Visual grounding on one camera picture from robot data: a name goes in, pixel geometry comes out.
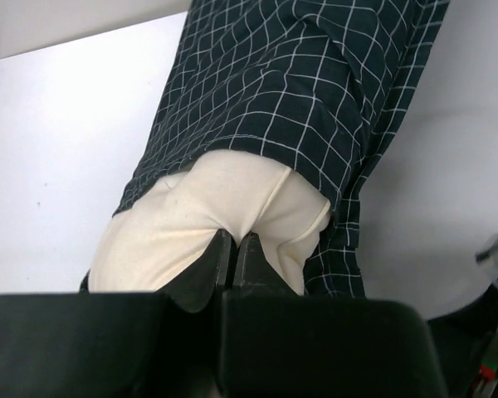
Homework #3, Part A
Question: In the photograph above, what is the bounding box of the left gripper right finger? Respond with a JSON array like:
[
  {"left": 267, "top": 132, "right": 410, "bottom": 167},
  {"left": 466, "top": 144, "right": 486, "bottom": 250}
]
[{"left": 222, "top": 233, "right": 447, "bottom": 397}]

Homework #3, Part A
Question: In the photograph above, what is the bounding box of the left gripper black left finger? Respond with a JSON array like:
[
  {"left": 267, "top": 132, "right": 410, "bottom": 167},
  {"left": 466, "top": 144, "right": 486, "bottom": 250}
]
[{"left": 0, "top": 231, "right": 236, "bottom": 397}]

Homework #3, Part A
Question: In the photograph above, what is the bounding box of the cream white pillow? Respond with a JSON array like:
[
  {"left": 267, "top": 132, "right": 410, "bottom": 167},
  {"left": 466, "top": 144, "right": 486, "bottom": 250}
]
[{"left": 87, "top": 150, "right": 331, "bottom": 294}]

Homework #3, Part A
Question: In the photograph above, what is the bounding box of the dark checkered pillowcase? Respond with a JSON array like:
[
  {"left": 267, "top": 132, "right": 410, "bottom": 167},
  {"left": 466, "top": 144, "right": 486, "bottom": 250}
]
[{"left": 118, "top": 1, "right": 449, "bottom": 298}]

